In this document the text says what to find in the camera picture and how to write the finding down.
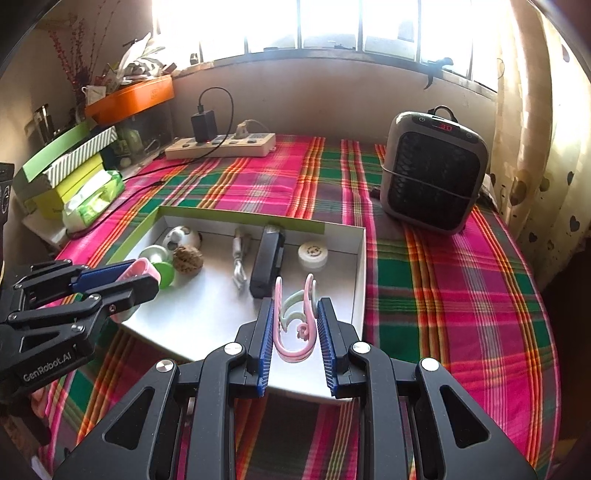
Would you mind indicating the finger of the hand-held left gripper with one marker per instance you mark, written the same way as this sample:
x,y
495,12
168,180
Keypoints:
x,y
101,277
134,290

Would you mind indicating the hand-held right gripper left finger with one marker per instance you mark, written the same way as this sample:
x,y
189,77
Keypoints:
x,y
264,350

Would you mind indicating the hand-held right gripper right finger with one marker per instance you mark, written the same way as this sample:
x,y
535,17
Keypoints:
x,y
327,350

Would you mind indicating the pink plastic holder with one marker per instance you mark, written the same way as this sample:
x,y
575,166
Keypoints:
x,y
138,267

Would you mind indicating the pink and mint hook clip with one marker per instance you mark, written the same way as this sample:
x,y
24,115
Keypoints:
x,y
295,356

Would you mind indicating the green and white plastic toy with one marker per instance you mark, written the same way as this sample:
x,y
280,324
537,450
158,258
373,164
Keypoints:
x,y
166,274

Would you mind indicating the white and green cardboard box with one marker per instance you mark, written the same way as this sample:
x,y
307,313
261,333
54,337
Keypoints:
x,y
198,314

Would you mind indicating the white panda face toy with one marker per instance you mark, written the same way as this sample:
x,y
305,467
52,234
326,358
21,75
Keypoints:
x,y
182,237

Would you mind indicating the black rectangular device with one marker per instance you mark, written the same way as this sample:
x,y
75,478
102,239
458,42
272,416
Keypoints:
x,y
267,267

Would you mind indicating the small white mushroom toy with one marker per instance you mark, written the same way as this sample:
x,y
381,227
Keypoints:
x,y
313,261

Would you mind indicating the brown walnut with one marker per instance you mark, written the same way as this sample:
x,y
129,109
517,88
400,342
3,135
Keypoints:
x,y
188,261

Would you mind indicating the green tissue pack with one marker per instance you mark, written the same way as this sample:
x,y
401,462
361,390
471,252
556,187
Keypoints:
x,y
92,203

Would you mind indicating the yellow-green cardboard box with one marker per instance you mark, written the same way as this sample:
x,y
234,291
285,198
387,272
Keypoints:
x,y
69,187

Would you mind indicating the green striped cardboard box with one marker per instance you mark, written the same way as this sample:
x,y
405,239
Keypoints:
x,y
78,157

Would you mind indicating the plaid cloth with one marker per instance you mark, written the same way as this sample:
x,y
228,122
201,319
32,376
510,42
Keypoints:
x,y
438,300

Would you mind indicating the clear glass tank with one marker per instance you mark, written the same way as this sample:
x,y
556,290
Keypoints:
x,y
147,134

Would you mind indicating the steel cup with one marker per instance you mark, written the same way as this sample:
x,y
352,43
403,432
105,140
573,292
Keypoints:
x,y
42,122

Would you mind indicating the cream power strip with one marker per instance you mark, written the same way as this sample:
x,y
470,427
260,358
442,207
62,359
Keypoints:
x,y
221,147

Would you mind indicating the black charger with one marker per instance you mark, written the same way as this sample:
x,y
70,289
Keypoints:
x,y
204,127

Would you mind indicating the orange tray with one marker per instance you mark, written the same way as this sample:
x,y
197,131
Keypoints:
x,y
134,99

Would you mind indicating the white plug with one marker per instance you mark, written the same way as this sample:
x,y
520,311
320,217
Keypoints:
x,y
244,131

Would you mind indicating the grey and black space heater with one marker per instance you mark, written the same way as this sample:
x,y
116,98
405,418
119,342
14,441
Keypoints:
x,y
434,184

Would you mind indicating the pile of papers and packets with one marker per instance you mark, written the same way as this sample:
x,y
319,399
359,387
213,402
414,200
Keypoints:
x,y
134,60

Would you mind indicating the red dried flower branches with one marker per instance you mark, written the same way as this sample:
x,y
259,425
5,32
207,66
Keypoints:
x,y
69,50

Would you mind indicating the heart print curtain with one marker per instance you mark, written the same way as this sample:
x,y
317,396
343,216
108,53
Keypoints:
x,y
531,138

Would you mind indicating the window with metal bars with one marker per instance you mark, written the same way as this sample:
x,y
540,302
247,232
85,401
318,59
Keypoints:
x,y
323,18

